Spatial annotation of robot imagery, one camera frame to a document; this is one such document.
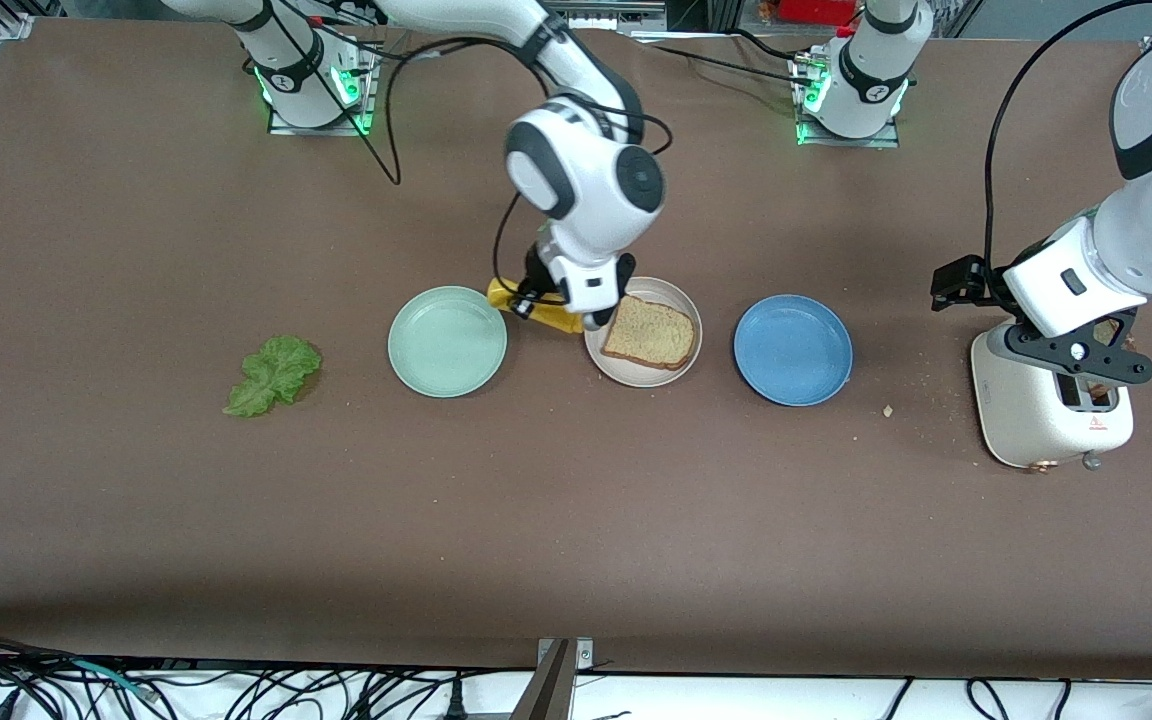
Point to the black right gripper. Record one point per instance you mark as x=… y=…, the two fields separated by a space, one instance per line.
x=539 y=271

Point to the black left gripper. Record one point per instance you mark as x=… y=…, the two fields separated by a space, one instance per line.
x=966 y=279

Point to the yellow mustard squeeze bottle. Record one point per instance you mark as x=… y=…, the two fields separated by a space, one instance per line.
x=496 y=292

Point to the light-crust bread slice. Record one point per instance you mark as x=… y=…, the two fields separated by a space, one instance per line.
x=651 y=335

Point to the dark-crust bread slice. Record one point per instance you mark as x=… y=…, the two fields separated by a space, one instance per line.
x=1116 y=332

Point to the green lettuce leaf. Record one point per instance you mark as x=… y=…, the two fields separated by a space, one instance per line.
x=276 y=370

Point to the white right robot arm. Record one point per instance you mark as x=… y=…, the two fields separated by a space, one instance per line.
x=586 y=180

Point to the pale green plate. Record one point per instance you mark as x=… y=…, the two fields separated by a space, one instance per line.
x=447 y=342

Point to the beige plate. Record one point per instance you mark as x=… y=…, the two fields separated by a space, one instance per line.
x=636 y=377

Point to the blue plate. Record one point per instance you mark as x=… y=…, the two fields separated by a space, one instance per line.
x=793 y=350

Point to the white toaster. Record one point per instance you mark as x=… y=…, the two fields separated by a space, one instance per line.
x=1016 y=420

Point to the red box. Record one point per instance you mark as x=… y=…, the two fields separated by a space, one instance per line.
x=816 y=10

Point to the black power plug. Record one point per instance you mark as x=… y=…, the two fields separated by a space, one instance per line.
x=455 y=700

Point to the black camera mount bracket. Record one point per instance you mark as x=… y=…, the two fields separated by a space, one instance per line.
x=1046 y=345

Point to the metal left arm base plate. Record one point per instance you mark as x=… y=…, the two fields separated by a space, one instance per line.
x=851 y=142

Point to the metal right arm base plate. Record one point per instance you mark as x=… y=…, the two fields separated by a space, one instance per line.
x=367 y=90

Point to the silver metal frame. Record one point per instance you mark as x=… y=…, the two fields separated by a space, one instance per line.
x=616 y=15

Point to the grey metal table bracket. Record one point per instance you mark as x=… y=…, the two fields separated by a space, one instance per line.
x=551 y=690

